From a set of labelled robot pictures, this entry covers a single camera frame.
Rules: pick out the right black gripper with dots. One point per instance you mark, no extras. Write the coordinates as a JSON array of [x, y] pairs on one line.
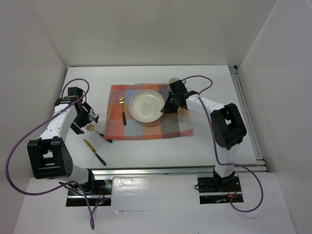
[[167, 108]]

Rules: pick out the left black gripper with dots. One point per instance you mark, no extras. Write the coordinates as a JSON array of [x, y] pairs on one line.
[[90, 115]]

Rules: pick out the gold spoon green handle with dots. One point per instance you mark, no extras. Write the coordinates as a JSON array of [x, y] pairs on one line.
[[90, 127]]

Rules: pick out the light blue mug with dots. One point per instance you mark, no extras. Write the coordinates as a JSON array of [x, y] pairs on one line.
[[172, 80]]

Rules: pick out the cream ceramic plate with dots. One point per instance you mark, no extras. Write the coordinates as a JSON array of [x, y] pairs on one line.
[[145, 106]]

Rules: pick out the orange blue checkered cloth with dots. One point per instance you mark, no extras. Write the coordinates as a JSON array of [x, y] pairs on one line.
[[168, 126]]

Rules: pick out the gold fork green handle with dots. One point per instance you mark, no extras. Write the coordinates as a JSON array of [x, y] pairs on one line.
[[121, 102]]

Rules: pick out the gold knife green handle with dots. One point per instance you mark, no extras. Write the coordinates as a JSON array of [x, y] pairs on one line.
[[94, 152]]

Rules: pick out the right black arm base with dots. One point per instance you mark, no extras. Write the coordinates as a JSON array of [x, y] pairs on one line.
[[209, 193]]

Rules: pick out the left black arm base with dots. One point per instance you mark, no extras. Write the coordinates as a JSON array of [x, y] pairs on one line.
[[99, 195]]

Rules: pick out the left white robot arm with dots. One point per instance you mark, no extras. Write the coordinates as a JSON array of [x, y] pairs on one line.
[[49, 156]]

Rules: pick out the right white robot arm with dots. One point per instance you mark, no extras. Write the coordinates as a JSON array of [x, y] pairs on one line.
[[225, 122]]

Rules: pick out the aluminium front rail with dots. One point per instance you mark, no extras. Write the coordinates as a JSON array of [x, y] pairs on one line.
[[154, 171]]

